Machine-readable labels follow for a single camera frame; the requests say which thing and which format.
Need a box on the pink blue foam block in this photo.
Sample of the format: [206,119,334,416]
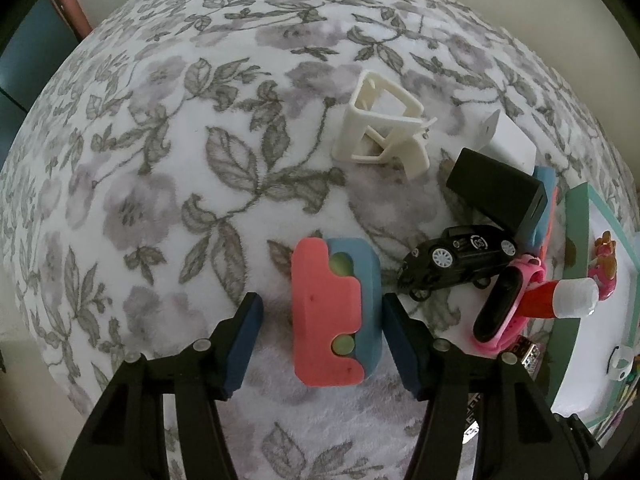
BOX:
[291,237,382,387]

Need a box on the red bottle silver cap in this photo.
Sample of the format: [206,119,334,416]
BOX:
[515,278,600,318]

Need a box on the pink doll figure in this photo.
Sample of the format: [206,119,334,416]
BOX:
[588,231,617,301]

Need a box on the pink smartwatch band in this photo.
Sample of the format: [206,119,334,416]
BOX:
[472,255,546,356]

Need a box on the black toy car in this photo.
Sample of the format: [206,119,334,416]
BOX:
[396,224,518,301]

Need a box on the black power adapter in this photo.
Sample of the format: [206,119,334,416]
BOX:
[446,148,541,239]

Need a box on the white teal-edged tray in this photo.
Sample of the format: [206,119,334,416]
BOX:
[544,183,639,432]

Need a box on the floral grey blanket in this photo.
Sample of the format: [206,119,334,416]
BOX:
[1,0,639,479]

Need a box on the white plastic clip holder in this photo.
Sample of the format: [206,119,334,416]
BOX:
[332,70,437,180]

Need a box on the white charger block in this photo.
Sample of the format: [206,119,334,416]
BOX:
[475,110,537,176]

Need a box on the blue cabinet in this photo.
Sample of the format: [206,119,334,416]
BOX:
[0,0,78,162]

